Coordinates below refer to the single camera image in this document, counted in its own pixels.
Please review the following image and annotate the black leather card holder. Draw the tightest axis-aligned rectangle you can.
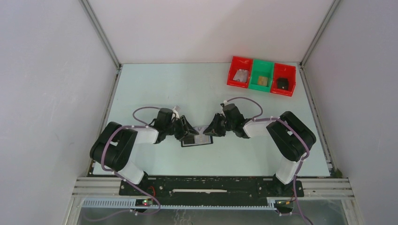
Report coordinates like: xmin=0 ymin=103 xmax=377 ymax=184
xmin=181 ymin=126 xmax=214 ymax=148

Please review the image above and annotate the red bin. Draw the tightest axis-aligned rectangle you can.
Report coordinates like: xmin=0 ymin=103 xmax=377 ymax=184
xmin=270 ymin=63 xmax=296 ymax=97
xmin=227 ymin=56 xmax=253 ymax=89

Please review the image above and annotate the tan object in bin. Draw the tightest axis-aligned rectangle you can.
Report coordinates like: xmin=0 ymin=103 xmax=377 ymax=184
xmin=257 ymin=76 xmax=268 ymax=87

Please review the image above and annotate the right red bin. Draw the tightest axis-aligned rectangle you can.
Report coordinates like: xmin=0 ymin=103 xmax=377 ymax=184
xmin=270 ymin=63 xmax=296 ymax=97

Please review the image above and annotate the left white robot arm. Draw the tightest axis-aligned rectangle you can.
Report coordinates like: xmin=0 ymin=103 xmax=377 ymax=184
xmin=89 ymin=106 xmax=199 ymax=195

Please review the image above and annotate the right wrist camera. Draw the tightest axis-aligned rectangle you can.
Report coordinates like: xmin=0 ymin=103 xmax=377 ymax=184
xmin=220 ymin=100 xmax=229 ymax=108

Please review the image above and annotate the left red bin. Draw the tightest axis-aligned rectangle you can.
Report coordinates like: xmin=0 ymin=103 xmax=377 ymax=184
xmin=227 ymin=56 xmax=253 ymax=89

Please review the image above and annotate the thin white credit card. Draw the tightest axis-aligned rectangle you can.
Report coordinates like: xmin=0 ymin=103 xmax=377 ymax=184
xmin=233 ymin=70 xmax=246 ymax=83

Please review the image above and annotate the green bin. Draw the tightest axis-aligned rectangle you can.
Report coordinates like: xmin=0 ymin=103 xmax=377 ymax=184
xmin=248 ymin=59 xmax=275 ymax=92

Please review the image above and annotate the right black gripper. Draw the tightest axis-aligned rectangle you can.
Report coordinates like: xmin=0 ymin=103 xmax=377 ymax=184
xmin=204 ymin=112 xmax=235 ymax=137

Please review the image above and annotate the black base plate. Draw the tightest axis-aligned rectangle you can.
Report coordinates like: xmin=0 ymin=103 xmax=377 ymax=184
xmin=138 ymin=176 xmax=304 ymax=206

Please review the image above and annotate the aluminium frame rail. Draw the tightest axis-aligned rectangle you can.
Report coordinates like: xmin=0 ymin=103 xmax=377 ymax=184
xmin=72 ymin=177 xmax=354 ymax=200

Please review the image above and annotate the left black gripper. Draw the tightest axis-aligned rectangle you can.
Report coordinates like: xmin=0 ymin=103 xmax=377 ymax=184
xmin=165 ymin=115 xmax=199 ymax=142

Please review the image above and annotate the grey cable duct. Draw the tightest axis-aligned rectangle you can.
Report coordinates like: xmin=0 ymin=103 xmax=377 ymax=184
xmin=81 ymin=198 xmax=276 ymax=210

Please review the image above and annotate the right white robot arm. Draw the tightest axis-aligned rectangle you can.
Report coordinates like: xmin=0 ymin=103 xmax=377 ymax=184
xmin=203 ymin=104 xmax=316 ymax=196

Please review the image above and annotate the black object in bin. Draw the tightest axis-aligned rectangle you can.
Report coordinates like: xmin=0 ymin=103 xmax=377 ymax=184
xmin=276 ymin=77 xmax=289 ymax=90

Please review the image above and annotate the silver card in bin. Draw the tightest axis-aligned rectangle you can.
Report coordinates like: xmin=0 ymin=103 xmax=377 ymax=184
xmin=237 ymin=69 xmax=248 ymax=83

